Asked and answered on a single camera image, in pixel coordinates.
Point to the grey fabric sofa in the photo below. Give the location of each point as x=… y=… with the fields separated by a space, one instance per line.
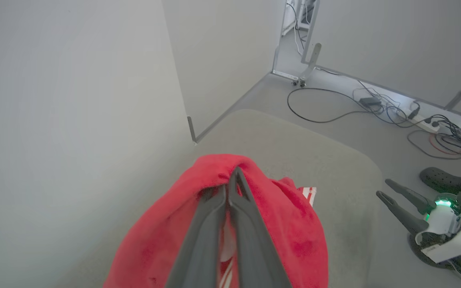
x=294 y=152

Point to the red garment with white stripes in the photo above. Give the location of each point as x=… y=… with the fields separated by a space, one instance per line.
x=154 y=240

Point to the white power strip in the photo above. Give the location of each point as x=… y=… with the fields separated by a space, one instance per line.
x=422 y=122

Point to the black power adapter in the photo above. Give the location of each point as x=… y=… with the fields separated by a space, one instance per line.
x=370 y=101

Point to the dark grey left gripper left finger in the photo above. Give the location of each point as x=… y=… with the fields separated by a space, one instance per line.
x=202 y=240

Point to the metal frame foot with casters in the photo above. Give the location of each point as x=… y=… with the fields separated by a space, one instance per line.
x=308 y=66

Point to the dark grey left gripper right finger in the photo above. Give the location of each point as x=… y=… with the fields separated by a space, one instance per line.
x=254 y=248

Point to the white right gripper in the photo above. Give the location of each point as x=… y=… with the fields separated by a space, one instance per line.
x=446 y=224

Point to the black plug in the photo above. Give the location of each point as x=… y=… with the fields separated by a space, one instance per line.
x=413 y=112

